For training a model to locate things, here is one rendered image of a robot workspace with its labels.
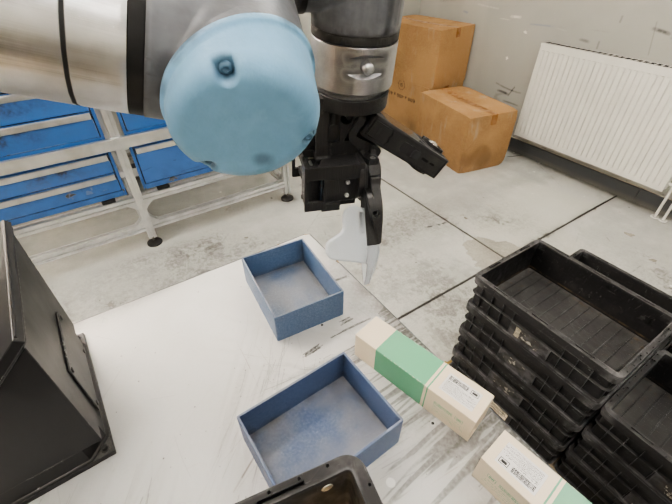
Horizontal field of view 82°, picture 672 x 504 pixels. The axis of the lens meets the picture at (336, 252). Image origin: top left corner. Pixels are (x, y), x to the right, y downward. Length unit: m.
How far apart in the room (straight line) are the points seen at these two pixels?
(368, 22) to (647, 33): 2.69
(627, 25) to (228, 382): 2.81
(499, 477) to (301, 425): 0.30
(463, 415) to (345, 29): 0.55
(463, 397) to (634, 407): 0.71
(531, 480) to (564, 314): 0.71
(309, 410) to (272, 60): 0.60
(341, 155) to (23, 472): 0.60
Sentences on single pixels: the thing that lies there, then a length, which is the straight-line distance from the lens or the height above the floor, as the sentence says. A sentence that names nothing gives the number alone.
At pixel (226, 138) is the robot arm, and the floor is 1.25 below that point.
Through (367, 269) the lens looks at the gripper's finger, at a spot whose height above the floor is 1.04.
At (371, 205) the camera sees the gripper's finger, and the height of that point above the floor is 1.11.
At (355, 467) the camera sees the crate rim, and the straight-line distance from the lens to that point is 0.42.
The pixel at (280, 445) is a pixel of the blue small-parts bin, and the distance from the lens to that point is 0.68.
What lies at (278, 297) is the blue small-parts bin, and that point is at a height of 0.70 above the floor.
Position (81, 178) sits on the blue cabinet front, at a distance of 2.15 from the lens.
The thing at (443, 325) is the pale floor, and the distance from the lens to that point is 1.79.
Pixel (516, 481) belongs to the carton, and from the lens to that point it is 0.65.
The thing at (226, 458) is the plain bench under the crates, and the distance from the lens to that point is 0.70.
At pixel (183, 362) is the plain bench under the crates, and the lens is 0.81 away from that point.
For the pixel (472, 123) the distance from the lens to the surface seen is 2.81.
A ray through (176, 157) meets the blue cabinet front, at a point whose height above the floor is 0.45.
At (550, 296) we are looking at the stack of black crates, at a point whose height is 0.49.
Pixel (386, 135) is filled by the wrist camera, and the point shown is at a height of 1.17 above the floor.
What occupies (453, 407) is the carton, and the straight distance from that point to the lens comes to 0.67.
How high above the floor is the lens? 1.32
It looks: 40 degrees down
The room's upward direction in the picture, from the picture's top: straight up
